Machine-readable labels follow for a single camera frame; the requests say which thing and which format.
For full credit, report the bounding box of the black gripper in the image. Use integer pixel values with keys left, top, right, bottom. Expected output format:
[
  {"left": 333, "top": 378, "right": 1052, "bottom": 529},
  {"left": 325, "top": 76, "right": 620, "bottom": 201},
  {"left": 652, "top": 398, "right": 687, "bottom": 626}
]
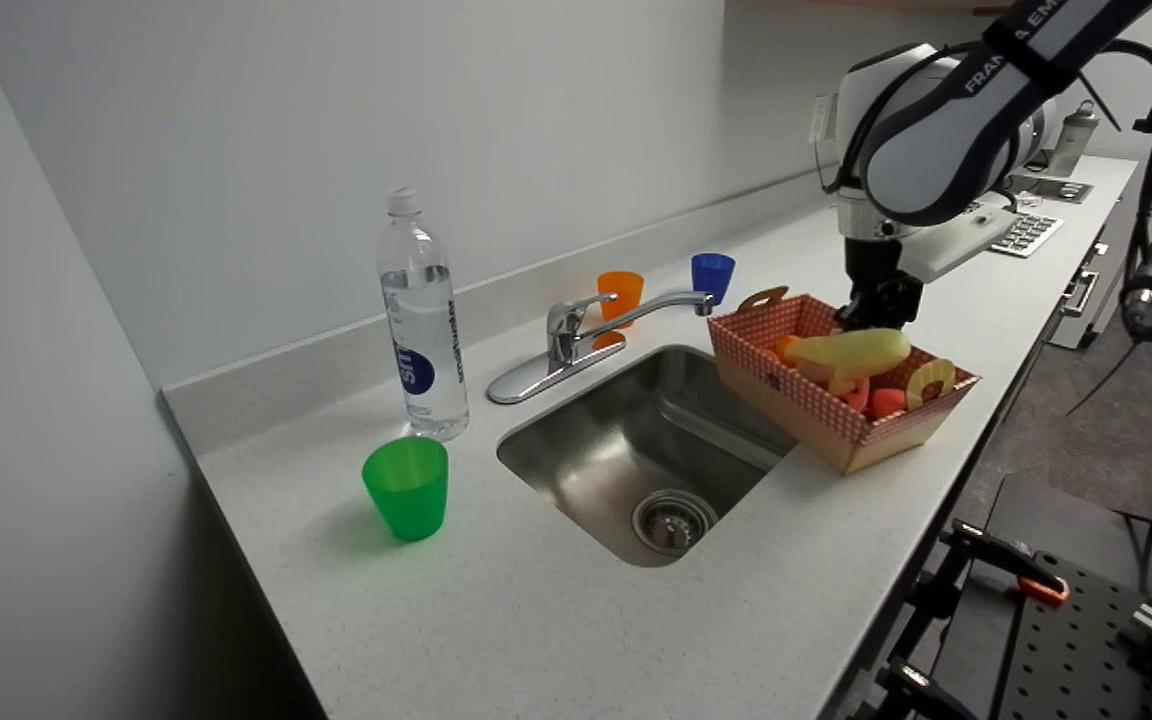
[{"left": 840, "top": 236, "right": 931, "bottom": 335}]

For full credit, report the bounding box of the red checkered basket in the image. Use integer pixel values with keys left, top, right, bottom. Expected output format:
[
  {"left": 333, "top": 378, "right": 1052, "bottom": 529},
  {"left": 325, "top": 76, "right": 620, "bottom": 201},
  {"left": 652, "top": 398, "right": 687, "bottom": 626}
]
[{"left": 706, "top": 285, "right": 985, "bottom": 481}]

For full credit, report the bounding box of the yellow toy banana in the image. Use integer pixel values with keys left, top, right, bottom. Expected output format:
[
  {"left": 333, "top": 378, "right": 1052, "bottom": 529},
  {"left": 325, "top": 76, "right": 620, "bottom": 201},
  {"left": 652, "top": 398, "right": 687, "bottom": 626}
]
[{"left": 780, "top": 325, "right": 917, "bottom": 384}]

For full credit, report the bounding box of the peeled toy banana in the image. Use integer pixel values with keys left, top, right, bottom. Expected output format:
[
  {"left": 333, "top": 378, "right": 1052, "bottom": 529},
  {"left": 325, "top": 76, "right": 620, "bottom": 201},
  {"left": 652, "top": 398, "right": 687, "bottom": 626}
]
[{"left": 904, "top": 354, "right": 963, "bottom": 412}]

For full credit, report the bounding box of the red toy tomato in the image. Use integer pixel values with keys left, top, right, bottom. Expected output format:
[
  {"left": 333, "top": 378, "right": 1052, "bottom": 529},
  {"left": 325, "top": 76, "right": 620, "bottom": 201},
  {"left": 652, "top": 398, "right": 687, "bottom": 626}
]
[{"left": 863, "top": 384, "right": 912, "bottom": 425}]

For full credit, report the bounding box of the blue plastic cup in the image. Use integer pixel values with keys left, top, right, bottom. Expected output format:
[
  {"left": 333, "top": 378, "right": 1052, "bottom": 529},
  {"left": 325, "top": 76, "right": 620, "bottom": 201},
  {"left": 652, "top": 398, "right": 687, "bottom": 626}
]
[{"left": 687, "top": 248, "right": 742, "bottom": 320}]

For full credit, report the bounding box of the grey desk device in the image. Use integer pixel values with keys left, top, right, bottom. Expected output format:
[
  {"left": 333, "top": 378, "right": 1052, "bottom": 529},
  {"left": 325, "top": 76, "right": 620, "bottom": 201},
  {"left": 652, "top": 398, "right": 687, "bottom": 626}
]
[{"left": 1052, "top": 100, "right": 1105, "bottom": 175}]

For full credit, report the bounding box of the black clamp orange tip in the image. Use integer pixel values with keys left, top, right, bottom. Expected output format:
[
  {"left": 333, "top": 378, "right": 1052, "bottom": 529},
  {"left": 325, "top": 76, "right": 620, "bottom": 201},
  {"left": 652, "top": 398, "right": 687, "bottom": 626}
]
[{"left": 935, "top": 516, "right": 1077, "bottom": 612}]

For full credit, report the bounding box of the orange plastic cup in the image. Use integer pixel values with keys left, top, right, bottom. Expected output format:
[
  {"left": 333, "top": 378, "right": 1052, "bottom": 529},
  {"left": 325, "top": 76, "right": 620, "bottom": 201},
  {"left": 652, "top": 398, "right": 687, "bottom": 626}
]
[{"left": 593, "top": 267, "right": 652, "bottom": 353}]

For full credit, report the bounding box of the stainless steel sink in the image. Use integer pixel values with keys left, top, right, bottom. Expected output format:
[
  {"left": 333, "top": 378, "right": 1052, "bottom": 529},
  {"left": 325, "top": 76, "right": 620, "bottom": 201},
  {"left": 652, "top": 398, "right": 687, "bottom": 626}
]
[{"left": 491, "top": 341, "right": 809, "bottom": 573}]

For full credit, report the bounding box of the chrome sink faucet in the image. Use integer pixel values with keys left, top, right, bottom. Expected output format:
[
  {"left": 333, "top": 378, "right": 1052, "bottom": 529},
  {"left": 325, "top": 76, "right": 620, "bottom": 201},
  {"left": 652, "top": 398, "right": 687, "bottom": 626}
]
[{"left": 479, "top": 286, "right": 716, "bottom": 412}]

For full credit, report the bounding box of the black perforated cart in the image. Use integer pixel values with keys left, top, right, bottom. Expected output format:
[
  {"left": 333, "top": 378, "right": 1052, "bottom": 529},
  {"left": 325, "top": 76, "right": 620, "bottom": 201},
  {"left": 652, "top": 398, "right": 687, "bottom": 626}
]
[{"left": 929, "top": 473, "right": 1152, "bottom": 720}]

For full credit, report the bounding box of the clear plastic water bottle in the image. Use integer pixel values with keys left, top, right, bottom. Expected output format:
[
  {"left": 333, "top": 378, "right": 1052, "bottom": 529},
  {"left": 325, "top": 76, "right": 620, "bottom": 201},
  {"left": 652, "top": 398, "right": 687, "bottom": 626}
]
[{"left": 377, "top": 183, "right": 474, "bottom": 439}]

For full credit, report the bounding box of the green plastic cup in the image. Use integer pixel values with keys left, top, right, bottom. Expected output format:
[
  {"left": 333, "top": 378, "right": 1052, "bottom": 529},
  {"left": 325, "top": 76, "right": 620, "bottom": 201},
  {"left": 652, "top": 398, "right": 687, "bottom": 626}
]
[{"left": 361, "top": 431, "right": 451, "bottom": 549}]

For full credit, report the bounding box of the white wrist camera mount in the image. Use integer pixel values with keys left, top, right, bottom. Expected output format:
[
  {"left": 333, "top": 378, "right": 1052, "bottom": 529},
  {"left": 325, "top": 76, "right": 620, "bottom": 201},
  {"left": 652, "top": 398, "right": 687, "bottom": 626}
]
[{"left": 917, "top": 197, "right": 1025, "bottom": 281}]

